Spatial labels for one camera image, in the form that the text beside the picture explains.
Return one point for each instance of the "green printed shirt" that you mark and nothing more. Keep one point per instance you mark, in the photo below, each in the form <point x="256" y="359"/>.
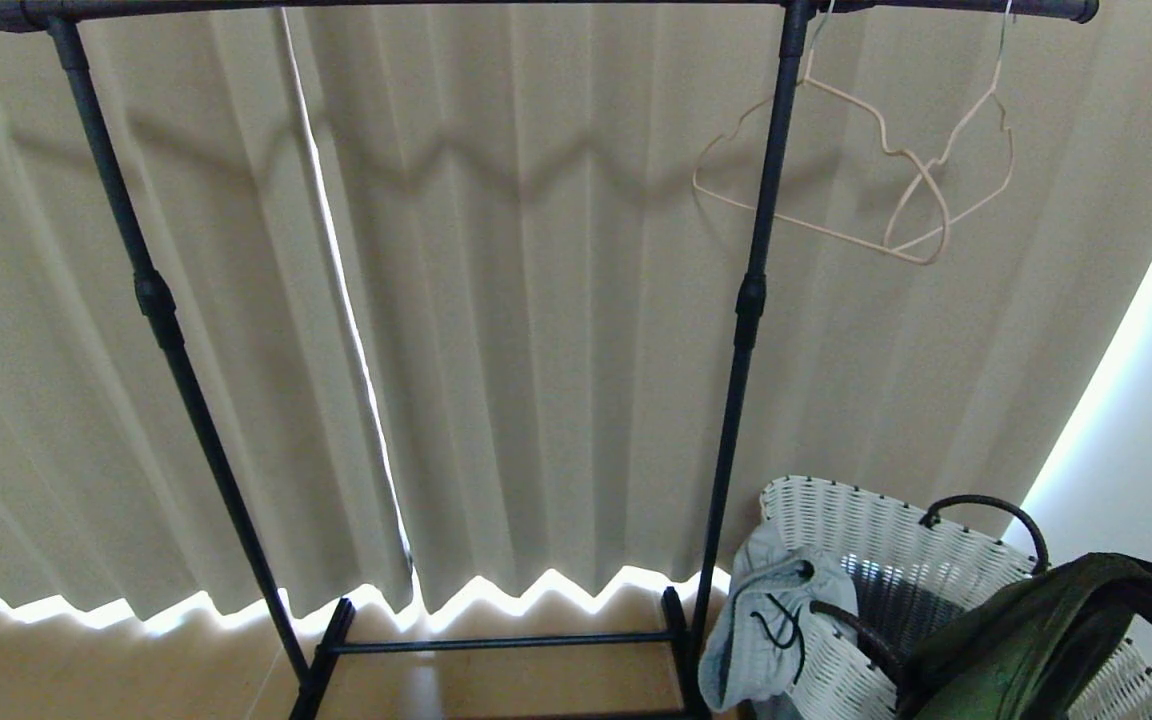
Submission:
<point x="1026" y="650"/>

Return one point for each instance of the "pink clothes hanger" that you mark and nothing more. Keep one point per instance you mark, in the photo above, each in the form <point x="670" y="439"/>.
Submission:
<point x="836" y="232"/>
<point x="966" y="126"/>

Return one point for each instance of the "white laundry basket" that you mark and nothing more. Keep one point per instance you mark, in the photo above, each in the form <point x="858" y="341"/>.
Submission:
<point x="886" y="540"/>

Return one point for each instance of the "black clothes rack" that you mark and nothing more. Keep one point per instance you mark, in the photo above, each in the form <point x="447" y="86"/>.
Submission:
<point x="751" y="300"/>

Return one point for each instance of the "pale grey shorts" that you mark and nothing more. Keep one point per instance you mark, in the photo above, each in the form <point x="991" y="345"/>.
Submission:
<point x="756" y="640"/>

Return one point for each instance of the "beige curtain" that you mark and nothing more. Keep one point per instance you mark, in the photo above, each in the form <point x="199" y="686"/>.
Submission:
<point x="536" y="300"/>

